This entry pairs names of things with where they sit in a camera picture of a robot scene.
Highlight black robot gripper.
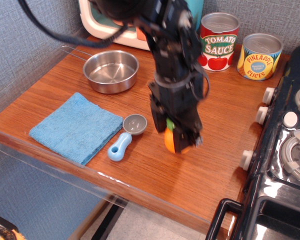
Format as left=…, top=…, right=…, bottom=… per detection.
left=148, top=72, right=204, bottom=154

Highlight orange carrot salt shaker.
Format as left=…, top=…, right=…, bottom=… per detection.
left=164, top=117, right=177, bottom=154

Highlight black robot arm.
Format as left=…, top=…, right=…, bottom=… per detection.
left=92, top=0, right=205, bottom=154

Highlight white stove knob bottom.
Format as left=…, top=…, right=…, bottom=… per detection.
left=239, top=150, right=254, bottom=171

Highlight white stove knob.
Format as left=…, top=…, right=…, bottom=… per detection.
left=239, top=150, right=254, bottom=171
left=255, top=106, right=269, bottom=125
left=262, top=87, right=276, bottom=105

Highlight white stove knob middle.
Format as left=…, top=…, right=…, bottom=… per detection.
left=255, top=106, right=269, bottom=125

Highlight white stove knob top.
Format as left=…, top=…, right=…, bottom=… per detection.
left=262, top=87, right=276, bottom=105

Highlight black toy stove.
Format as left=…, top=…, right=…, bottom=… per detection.
left=234, top=46, right=300, bottom=240

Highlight blue grey measuring scoop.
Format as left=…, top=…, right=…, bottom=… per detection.
left=107, top=114, right=148, bottom=162

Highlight stainless steel pan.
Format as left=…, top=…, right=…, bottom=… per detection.
left=61, top=45, right=140, bottom=95

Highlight blue folded cloth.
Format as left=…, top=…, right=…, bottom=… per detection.
left=29, top=92, right=123, bottom=166

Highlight tomato sauce can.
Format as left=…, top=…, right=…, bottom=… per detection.
left=198, top=12, right=241, bottom=72

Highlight pineapple slices can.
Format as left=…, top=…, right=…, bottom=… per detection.
left=237, top=33, right=284, bottom=81

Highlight toy microwave oven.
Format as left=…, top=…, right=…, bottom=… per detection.
left=78, top=0, right=204, bottom=51

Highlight clear acrylic table guard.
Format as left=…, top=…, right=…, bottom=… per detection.
left=0, top=131, right=241, bottom=234

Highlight orange fuzzy object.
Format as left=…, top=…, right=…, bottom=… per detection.
left=0, top=224, right=26, bottom=240

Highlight black oven door handle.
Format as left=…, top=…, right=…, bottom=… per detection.
left=205, top=198, right=244, bottom=240

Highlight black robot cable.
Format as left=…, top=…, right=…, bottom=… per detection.
left=17, top=0, right=130, bottom=50

